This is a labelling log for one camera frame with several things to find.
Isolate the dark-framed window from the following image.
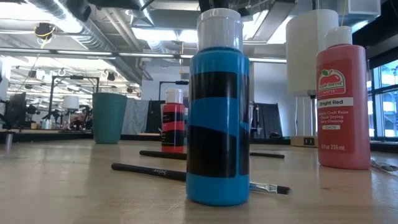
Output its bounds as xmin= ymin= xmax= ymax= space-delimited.
xmin=366 ymin=58 xmax=398 ymax=139

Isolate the black ceiling sensor yellow cable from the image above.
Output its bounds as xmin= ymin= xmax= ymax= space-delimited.
xmin=34 ymin=22 xmax=56 ymax=41

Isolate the silver spiral air duct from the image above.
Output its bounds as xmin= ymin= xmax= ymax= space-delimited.
xmin=124 ymin=0 xmax=170 ymax=54

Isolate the grey ceiling air unit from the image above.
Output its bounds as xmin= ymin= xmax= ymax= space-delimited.
xmin=337 ymin=0 xmax=382 ymax=24

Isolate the distant cluttered workbench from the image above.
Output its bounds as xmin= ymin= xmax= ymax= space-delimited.
xmin=0 ymin=114 xmax=94 ymax=134

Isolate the clear plastic bin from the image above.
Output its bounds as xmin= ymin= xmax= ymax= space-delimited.
xmin=158 ymin=101 xmax=261 ymax=144

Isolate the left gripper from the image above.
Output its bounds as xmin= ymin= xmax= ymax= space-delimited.
xmin=198 ymin=0 xmax=229 ymax=13

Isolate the small red striped paint bottle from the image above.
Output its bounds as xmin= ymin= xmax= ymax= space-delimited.
xmin=160 ymin=88 xmax=186 ymax=154

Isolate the grey fabric cover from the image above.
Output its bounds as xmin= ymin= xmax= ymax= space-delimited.
xmin=121 ymin=98 xmax=150 ymax=135

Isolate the distant white-shade lamp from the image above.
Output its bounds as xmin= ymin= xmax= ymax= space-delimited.
xmin=61 ymin=95 xmax=80 ymax=125

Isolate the dark green plastic cup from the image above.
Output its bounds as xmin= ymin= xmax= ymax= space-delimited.
xmin=91 ymin=92 xmax=128 ymax=145

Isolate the black fabric backdrop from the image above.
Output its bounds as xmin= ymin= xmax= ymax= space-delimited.
xmin=250 ymin=102 xmax=284 ymax=139

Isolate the long linear ceiling light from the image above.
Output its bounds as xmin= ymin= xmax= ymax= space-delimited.
xmin=0 ymin=46 xmax=287 ymax=65

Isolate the table lamp white shade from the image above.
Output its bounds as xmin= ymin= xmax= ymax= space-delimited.
xmin=285 ymin=8 xmax=340 ymax=148

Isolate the black metal frame stand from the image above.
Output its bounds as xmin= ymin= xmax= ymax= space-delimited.
xmin=46 ymin=75 xmax=101 ymax=124

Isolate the large bright red paint bottle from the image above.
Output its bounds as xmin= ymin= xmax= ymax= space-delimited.
xmin=316 ymin=26 xmax=371 ymax=170

